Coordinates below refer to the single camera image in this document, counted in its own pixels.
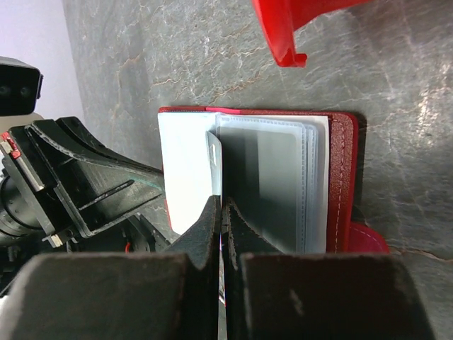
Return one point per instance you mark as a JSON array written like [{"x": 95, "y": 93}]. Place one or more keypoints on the red plastic bin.
[{"x": 280, "y": 19}]

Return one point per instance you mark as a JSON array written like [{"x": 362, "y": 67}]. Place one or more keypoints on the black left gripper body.
[{"x": 32, "y": 204}]

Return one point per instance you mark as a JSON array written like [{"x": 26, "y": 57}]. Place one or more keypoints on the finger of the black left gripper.
[
  {"x": 93, "y": 207},
  {"x": 69, "y": 136}
]

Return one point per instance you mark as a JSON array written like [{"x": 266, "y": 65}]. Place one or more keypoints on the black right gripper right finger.
[{"x": 271, "y": 295}]

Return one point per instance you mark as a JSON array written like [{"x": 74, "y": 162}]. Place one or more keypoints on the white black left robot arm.
[{"x": 132, "y": 234}]

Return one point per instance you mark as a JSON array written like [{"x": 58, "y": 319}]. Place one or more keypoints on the red leather card holder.
[{"x": 291, "y": 174}]

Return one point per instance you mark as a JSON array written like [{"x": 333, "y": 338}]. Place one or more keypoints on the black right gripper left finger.
[{"x": 172, "y": 294}]

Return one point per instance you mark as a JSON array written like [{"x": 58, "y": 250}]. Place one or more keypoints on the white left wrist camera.
[{"x": 20, "y": 90}]

